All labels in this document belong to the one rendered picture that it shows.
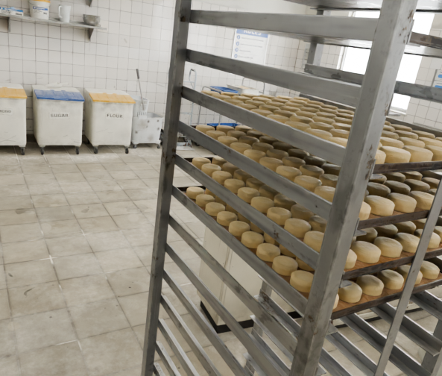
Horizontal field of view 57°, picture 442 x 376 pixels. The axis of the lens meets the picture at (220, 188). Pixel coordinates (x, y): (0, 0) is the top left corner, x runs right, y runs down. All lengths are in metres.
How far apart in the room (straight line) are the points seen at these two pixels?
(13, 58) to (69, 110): 0.98
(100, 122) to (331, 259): 5.04
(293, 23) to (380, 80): 0.23
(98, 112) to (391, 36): 5.07
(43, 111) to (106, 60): 1.26
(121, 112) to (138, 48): 1.09
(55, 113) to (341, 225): 4.95
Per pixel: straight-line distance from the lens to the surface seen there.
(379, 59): 0.58
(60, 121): 5.43
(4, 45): 5.89
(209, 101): 0.96
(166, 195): 1.15
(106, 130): 5.59
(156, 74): 6.35
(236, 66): 0.87
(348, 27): 0.66
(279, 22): 0.78
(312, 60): 1.32
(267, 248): 0.88
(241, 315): 2.56
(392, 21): 0.58
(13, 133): 5.41
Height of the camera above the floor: 1.64
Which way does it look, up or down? 20 degrees down
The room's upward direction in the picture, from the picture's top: 8 degrees clockwise
